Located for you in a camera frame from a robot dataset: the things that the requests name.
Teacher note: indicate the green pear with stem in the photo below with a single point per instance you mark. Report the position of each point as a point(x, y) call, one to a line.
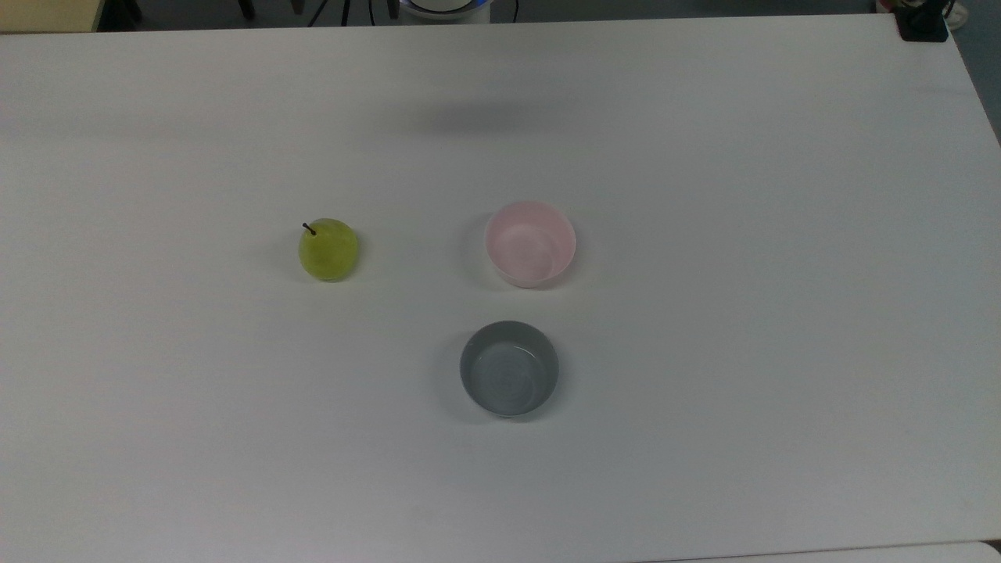
point(329, 252)

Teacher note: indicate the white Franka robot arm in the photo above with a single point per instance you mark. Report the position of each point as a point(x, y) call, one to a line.
point(446, 9)

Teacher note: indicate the pink plastic bowl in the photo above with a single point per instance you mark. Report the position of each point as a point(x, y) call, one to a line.
point(529, 245)

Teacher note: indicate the grey plastic bowl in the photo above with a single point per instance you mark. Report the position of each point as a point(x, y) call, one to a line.
point(509, 371)

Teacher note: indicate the black tripod legs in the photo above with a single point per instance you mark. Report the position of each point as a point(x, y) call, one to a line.
point(342, 9)

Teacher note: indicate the white adjacent table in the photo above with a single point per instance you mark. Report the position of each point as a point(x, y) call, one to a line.
point(844, 553)

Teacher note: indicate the light wooden furniture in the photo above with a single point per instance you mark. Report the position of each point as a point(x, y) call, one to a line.
point(47, 14)

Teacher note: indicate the white shoe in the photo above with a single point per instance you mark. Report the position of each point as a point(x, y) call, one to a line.
point(959, 16)

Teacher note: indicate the black table clamp mount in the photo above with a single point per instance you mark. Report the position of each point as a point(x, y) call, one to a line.
point(921, 23)

